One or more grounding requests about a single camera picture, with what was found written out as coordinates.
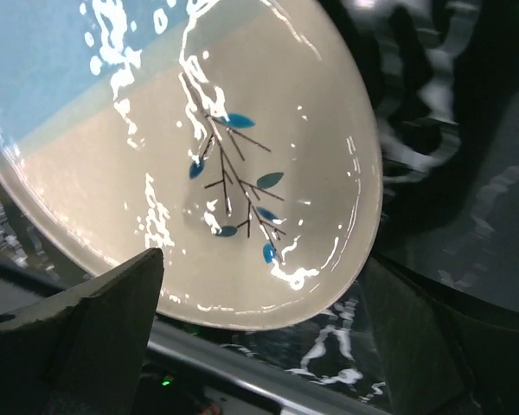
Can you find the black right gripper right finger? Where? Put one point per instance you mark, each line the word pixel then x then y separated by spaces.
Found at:
pixel 442 351

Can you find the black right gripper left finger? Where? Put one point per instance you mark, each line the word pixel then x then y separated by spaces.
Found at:
pixel 81 350

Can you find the cream and light blue plate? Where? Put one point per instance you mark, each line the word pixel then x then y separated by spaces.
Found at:
pixel 236 136

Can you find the black marbled table mat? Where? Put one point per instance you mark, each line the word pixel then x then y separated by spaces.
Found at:
pixel 442 78

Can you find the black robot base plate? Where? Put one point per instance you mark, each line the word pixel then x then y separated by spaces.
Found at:
pixel 191 356

